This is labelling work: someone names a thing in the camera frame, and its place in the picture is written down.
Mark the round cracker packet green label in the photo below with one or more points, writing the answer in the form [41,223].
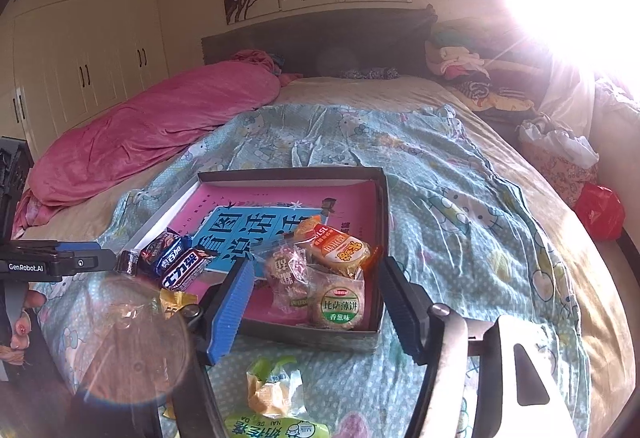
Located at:
[335,305]

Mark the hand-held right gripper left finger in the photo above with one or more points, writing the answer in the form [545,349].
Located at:
[230,318]

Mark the brown chocolate bar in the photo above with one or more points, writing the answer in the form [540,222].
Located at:
[185,270]

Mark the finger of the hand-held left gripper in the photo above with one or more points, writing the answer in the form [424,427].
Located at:
[92,263]

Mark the pink patterned bin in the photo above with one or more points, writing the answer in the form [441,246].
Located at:
[560,178]

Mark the clear pink snack packet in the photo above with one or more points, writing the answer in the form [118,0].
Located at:
[285,275]

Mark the cream wardrobe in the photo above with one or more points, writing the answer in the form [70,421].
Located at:
[100,43]

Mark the dark headboard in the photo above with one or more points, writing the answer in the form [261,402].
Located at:
[310,43]

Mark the shallow cardboard box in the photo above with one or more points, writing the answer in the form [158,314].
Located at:
[300,342]

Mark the small dark candy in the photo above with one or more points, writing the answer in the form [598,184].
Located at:
[128,263]

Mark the person's left hand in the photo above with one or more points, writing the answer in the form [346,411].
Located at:
[24,330]

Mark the bed with beige sheet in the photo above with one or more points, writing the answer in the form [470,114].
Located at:
[360,93]

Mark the white plastic bag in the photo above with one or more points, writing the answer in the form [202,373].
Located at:
[555,140]

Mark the pink book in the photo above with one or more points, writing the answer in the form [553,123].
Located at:
[230,198]

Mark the orange snack packet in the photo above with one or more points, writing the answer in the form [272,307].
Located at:
[307,228]

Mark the light green snack packet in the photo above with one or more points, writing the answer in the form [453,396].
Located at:
[275,428]

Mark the yellow cracker packet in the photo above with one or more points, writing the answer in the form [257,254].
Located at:
[340,253]

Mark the red plastic bag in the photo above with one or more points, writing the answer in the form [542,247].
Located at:
[600,213]

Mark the blue candy bar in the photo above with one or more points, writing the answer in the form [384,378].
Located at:
[167,253]

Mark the yellow candy wrapper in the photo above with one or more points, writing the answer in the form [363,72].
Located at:
[172,303]

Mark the small orange cake packet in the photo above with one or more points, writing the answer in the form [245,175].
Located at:
[272,393]

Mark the pile of clothes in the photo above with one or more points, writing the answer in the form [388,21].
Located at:
[470,63]

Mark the cartoon cat printed blanket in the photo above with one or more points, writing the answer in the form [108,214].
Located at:
[450,218]

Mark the pink blanket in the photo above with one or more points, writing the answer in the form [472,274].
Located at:
[150,128]

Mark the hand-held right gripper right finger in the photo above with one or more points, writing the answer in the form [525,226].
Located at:
[402,313]

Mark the dark patterned pillow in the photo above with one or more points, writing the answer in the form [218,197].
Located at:
[370,73]

